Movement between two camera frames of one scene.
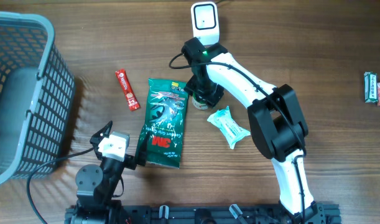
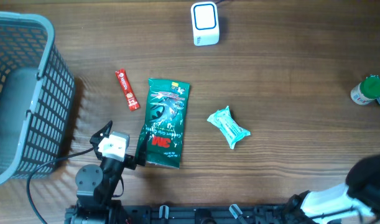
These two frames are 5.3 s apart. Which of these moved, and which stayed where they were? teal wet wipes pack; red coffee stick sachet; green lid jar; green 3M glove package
Moved: green lid jar
Stayed: teal wet wipes pack; green 3M glove package; red coffee stick sachet
